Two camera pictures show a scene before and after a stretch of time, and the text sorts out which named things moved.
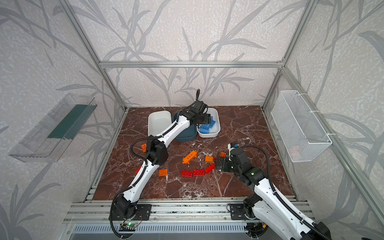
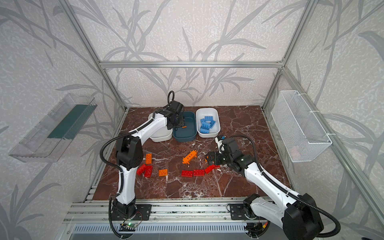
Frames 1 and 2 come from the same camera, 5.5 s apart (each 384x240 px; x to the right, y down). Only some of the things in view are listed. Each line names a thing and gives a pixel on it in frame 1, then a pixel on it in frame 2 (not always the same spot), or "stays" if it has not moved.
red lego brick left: x=187 y=173 stays
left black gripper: x=205 y=119 to x=179 y=120
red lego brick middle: x=198 y=172 stays
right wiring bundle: x=255 y=229 stays
